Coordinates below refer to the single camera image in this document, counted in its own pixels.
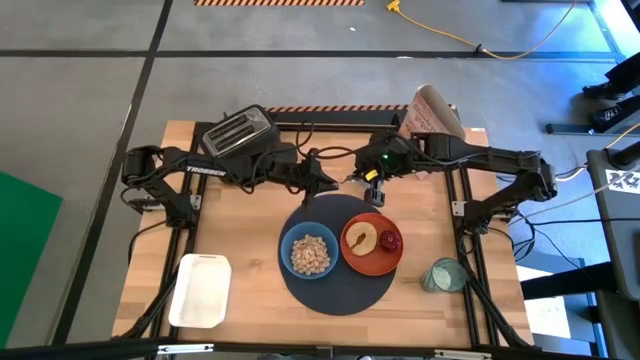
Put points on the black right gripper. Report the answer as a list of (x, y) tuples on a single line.
[(385, 150)]

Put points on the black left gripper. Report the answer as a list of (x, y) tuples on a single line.
[(300, 172)]

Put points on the round toasted bread slice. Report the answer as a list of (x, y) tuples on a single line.
[(367, 232)]

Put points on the dark red apple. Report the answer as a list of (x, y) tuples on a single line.
[(390, 241)]

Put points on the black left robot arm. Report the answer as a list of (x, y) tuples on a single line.
[(205, 171)]

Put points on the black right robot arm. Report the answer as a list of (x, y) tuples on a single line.
[(490, 157)]

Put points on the small yellow tag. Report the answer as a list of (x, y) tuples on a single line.
[(372, 175)]

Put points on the cereal rings pile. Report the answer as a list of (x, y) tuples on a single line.
[(310, 255)]

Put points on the blue bowl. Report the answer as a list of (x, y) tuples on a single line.
[(287, 250)]

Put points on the orange plate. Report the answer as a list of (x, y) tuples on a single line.
[(370, 265)]

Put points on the striped hazard tape strip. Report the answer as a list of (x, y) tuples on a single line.
[(340, 107)]

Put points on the cereal box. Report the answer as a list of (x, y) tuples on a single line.
[(430, 110)]

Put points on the black toaster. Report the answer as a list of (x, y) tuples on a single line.
[(235, 131)]

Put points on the dark round placemat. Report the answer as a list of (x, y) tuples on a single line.
[(340, 295)]

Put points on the teal ribbed tumbler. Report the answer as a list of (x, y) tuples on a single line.
[(445, 276)]

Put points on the white plastic bin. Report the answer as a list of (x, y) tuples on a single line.
[(200, 290)]

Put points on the yellow plug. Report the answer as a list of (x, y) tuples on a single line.
[(394, 6)]

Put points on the black desk foot bar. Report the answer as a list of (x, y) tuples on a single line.
[(575, 128)]

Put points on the black stand beam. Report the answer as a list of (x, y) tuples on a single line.
[(565, 282)]

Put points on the person's shoe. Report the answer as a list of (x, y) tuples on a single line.
[(602, 90), (607, 113)]

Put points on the black white fiducial tag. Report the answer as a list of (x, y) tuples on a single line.
[(622, 181)]

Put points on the grey cabinet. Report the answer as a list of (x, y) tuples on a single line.
[(620, 240)]

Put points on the person's leg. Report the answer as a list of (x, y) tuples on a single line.
[(625, 72)]

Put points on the green mat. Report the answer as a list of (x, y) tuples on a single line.
[(25, 250)]

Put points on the black aluminium table frame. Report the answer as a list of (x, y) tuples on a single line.
[(340, 120)]

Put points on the metal mounting bracket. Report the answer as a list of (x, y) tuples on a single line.
[(194, 202), (458, 208)]

